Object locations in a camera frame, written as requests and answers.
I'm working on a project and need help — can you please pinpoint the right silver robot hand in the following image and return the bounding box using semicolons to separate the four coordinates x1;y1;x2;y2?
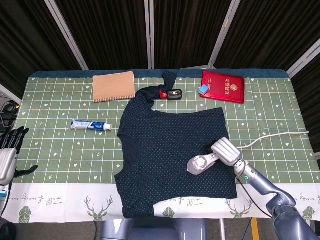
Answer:
202;138;243;168

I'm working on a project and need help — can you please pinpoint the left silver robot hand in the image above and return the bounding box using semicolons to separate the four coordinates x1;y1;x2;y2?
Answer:
0;126;39;186

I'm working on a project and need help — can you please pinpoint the white power cord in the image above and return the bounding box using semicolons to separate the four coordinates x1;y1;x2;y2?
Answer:
236;131;311;150

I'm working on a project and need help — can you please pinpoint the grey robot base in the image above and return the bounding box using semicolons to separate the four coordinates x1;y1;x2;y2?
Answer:
99;218;208;240

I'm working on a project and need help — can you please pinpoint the navy dotted t-shirt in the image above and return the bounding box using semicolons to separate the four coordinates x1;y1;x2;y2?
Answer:
114;70;238;219

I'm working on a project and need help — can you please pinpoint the red certificate book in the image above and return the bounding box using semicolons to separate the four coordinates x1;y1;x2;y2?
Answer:
200;70;246;105

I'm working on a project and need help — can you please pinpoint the green grid tablecloth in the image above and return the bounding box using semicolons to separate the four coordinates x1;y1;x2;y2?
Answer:
0;74;320;225

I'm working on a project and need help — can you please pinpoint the small black device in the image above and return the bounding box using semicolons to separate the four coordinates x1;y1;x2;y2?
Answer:
166;89;183;101

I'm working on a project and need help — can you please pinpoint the white table leg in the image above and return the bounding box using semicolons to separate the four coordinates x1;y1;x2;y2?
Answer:
219;218;226;240

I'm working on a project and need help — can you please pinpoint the white blue toothpaste tube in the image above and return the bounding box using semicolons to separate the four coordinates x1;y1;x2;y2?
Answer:
70;118;113;132

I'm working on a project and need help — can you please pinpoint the brown spiral notebook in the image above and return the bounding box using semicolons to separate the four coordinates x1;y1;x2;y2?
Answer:
92;71;137;104

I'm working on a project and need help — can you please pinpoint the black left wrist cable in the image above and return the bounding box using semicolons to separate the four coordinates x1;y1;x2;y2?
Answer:
0;183;13;218

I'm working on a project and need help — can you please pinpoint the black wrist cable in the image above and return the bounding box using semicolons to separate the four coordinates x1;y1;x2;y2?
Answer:
235;176;275;219
0;183;13;218

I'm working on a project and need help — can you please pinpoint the black cable bundle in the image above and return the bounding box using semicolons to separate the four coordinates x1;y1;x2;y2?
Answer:
0;99;21;133

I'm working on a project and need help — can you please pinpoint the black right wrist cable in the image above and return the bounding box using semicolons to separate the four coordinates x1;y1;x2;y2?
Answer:
235;176;275;219

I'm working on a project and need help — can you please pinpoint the white side frame bar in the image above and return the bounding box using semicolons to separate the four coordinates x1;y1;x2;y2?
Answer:
0;83;23;106

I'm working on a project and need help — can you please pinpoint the white partition frame post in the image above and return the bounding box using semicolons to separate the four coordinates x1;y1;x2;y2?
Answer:
43;0;90;71
286;39;320;76
144;0;156;70
207;0;241;70

